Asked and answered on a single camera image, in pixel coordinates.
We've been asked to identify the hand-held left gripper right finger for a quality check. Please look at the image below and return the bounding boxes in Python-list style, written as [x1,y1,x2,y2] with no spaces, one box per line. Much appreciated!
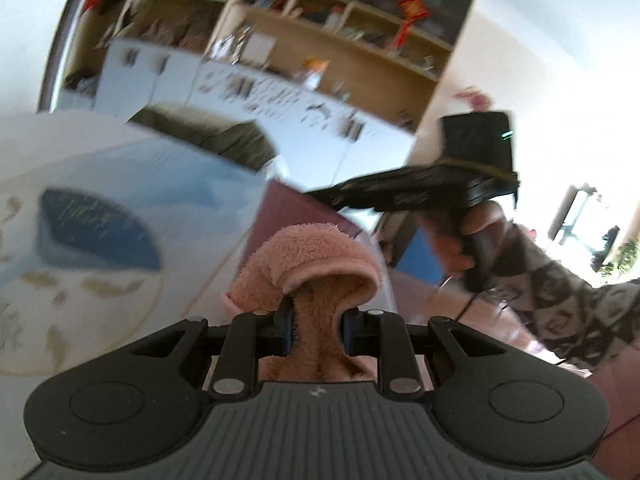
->
[340,307,502,402]

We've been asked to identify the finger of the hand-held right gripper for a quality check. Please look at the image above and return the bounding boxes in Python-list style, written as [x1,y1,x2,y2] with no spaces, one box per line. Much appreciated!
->
[307,167,437,212]

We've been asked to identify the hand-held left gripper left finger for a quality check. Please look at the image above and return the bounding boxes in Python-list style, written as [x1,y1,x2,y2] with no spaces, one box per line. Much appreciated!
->
[128,305,296,402]

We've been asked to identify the pink fluffy towel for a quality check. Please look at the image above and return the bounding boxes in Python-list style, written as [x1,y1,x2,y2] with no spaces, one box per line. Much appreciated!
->
[218,224,386,382]

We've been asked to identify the person's right hand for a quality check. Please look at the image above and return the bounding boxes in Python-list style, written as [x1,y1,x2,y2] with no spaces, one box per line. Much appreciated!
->
[423,200,522,287]

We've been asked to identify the red hanging knot ornament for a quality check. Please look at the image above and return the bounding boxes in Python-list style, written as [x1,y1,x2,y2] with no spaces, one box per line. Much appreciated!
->
[395,0,430,50]

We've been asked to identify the green potted plant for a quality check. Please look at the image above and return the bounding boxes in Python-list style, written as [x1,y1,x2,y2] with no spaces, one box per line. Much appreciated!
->
[598,238,640,282]

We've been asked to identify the white and blue printed tablecloth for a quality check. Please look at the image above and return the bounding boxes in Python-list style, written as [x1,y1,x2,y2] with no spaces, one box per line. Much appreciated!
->
[0,110,281,376]

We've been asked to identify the grey and wood wall cabinet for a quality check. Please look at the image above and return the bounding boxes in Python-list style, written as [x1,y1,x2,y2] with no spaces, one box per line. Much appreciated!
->
[45,0,476,196]

